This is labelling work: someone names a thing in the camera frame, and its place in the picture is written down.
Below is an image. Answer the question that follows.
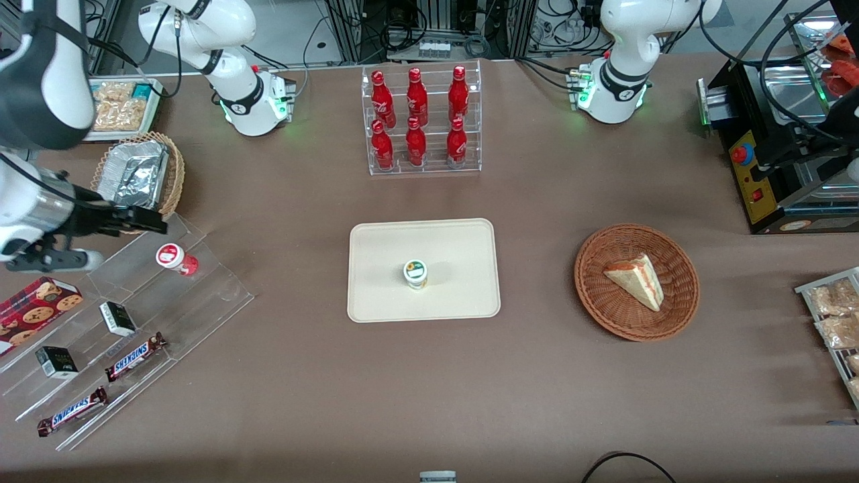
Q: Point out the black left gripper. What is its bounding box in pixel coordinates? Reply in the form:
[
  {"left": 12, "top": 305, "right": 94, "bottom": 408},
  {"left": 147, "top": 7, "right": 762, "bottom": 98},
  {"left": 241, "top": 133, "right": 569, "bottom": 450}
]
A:
[{"left": 752, "top": 87, "right": 859, "bottom": 183}]

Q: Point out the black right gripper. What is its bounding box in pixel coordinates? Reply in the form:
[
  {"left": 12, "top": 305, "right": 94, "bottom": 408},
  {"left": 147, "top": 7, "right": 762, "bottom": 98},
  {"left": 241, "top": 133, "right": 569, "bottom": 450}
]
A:
[{"left": 64, "top": 188, "right": 168, "bottom": 236}]

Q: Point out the red gum bottle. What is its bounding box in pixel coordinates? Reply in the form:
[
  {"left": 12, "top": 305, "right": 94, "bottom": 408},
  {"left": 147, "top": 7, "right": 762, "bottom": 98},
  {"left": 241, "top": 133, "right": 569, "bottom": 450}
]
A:
[{"left": 156, "top": 244, "right": 200, "bottom": 277}]

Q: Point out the cream plastic tray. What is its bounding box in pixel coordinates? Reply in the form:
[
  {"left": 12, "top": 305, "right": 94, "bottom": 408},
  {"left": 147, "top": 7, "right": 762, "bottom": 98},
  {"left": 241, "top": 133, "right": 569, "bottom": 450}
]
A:
[{"left": 347, "top": 218, "right": 502, "bottom": 324}]

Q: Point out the black oven machine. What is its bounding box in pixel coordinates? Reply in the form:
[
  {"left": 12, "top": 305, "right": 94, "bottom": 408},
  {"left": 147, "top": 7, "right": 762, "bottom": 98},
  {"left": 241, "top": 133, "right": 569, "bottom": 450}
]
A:
[{"left": 697, "top": 57, "right": 859, "bottom": 235}]

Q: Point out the silver foil container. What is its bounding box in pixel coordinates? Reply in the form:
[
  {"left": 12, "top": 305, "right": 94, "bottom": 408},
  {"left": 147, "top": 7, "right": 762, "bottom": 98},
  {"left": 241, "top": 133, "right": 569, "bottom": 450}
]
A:
[{"left": 101, "top": 140, "right": 170, "bottom": 211}]

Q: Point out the tan wicker basket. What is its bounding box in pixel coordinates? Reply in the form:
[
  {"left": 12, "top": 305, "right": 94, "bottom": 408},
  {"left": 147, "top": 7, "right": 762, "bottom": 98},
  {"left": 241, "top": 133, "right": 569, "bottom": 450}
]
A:
[{"left": 91, "top": 131, "right": 186, "bottom": 235}]

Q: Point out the clear acrylic stepped stand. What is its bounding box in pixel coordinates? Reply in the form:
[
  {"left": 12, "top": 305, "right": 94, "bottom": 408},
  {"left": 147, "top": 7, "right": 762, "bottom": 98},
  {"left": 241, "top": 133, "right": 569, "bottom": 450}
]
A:
[{"left": 0, "top": 213, "right": 256, "bottom": 451}]

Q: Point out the small black box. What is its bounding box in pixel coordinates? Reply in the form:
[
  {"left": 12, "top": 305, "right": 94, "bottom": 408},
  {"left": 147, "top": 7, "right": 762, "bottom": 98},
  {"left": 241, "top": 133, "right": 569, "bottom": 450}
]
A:
[
  {"left": 99, "top": 301, "right": 138, "bottom": 337},
  {"left": 35, "top": 345, "right": 79, "bottom": 380}
]

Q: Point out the white snack bin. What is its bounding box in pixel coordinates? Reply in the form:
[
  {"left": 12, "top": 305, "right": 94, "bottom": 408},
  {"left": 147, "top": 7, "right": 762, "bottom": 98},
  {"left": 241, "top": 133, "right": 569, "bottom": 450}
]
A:
[{"left": 84, "top": 78, "right": 165, "bottom": 144}]

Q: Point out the clear bag of crackers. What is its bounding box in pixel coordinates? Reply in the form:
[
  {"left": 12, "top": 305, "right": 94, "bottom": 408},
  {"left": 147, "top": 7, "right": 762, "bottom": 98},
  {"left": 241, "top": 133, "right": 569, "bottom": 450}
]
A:
[
  {"left": 93, "top": 99, "right": 148, "bottom": 131},
  {"left": 94, "top": 81, "right": 135, "bottom": 105}
]

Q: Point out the red food pack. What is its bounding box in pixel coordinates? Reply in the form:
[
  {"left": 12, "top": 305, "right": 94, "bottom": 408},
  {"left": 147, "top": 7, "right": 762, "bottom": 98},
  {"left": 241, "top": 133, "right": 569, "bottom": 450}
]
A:
[{"left": 822, "top": 34, "right": 859, "bottom": 98}]

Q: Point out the snickers chocolate bar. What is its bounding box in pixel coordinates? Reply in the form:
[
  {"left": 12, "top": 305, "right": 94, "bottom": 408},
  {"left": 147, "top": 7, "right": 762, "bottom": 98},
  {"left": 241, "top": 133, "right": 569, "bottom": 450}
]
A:
[
  {"left": 37, "top": 386, "right": 109, "bottom": 437},
  {"left": 104, "top": 331, "right": 168, "bottom": 383}
]

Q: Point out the shiny metal pan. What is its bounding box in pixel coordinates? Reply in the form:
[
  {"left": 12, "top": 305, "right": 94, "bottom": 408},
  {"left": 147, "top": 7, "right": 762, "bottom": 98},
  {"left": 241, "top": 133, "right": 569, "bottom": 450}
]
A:
[{"left": 784, "top": 12, "right": 859, "bottom": 115}]

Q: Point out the red cookie box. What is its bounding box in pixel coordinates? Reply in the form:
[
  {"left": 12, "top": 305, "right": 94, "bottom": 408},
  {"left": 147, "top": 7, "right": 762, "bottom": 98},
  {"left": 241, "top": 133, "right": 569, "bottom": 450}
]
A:
[{"left": 0, "top": 276, "right": 84, "bottom": 356}]

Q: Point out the clear bag of pastry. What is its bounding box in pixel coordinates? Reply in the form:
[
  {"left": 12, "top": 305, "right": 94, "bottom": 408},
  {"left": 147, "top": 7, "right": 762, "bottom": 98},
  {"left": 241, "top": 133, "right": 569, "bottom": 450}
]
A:
[
  {"left": 815, "top": 314, "right": 859, "bottom": 350},
  {"left": 809, "top": 278, "right": 859, "bottom": 317}
]

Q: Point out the wrapped triangle sandwich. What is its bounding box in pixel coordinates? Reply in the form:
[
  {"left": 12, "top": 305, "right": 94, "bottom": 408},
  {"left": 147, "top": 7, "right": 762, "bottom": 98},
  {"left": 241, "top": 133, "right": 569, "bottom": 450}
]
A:
[{"left": 603, "top": 253, "right": 665, "bottom": 313}]

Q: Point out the round brown wicker basket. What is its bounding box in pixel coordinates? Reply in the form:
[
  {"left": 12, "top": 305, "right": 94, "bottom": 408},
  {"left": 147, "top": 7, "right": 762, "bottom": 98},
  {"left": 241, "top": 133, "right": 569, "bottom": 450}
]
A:
[{"left": 574, "top": 223, "right": 701, "bottom": 343}]

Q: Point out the red cola bottle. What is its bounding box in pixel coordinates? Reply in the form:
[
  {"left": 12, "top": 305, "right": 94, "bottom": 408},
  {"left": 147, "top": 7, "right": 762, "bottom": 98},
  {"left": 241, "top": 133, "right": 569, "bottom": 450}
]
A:
[
  {"left": 448, "top": 65, "right": 470, "bottom": 123},
  {"left": 371, "top": 70, "right": 397, "bottom": 129},
  {"left": 446, "top": 117, "right": 468, "bottom": 168},
  {"left": 405, "top": 117, "right": 427, "bottom": 167},
  {"left": 371, "top": 119, "right": 395, "bottom": 170},
  {"left": 406, "top": 67, "right": 429, "bottom": 127}
]

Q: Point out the clear acrylic bottle rack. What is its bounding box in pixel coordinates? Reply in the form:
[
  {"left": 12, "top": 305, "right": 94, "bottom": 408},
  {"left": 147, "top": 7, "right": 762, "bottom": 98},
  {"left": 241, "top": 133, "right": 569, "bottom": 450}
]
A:
[{"left": 361, "top": 59, "right": 483, "bottom": 176}]

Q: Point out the metal wire tray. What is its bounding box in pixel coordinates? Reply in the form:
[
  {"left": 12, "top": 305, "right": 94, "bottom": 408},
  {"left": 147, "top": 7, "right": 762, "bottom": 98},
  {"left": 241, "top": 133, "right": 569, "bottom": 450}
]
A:
[{"left": 795, "top": 267, "right": 859, "bottom": 410}]

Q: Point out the black cable loop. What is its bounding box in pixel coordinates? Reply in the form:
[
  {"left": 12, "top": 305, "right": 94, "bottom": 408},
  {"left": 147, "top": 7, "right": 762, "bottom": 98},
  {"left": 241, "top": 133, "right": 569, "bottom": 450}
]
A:
[{"left": 580, "top": 451, "right": 678, "bottom": 483}]

